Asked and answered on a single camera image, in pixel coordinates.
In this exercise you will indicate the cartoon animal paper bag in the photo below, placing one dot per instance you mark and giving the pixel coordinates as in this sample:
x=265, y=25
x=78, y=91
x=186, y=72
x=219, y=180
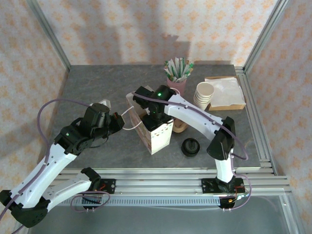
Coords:
x=161, y=141

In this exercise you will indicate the black plastic cup lid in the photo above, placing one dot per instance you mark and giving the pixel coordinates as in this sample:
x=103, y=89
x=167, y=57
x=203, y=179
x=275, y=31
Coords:
x=190, y=146

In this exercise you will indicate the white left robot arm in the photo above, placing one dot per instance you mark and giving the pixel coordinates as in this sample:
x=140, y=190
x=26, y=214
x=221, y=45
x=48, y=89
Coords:
x=48, y=168

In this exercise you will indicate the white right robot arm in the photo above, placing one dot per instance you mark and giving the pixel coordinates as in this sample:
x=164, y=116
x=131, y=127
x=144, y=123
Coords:
x=195, y=114

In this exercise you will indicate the pink cup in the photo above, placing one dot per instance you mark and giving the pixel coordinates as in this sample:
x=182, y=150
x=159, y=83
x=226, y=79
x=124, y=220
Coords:
x=179, y=85

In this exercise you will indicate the white paper cup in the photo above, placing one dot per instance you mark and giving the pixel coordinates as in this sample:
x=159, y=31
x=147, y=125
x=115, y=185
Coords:
x=198, y=105
x=202, y=108
x=205, y=89
x=197, y=100
x=198, y=97

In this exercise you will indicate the green white straw packet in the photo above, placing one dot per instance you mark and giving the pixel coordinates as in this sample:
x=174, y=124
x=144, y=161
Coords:
x=181, y=65
x=169, y=75
x=188, y=70
x=168, y=68
x=175, y=67

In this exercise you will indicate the brown cardboard tray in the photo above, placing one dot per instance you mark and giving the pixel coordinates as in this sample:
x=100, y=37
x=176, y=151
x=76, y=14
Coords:
x=226, y=107

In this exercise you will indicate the white napkin stack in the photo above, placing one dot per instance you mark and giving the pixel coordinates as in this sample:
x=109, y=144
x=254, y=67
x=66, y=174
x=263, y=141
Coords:
x=226, y=92

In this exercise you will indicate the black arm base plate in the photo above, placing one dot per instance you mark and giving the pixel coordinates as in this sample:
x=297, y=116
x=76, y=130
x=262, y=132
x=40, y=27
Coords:
x=209, y=186
x=109, y=185

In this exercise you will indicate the aluminium mounting rail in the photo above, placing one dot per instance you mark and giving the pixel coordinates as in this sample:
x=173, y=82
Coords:
x=158, y=181

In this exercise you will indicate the aluminium frame post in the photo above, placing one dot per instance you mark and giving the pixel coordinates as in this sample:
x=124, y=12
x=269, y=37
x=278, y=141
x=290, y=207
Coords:
x=265, y=36
x=48, y=36

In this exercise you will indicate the aluminium side rail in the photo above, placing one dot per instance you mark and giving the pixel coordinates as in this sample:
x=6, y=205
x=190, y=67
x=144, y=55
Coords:
x=256, y=117

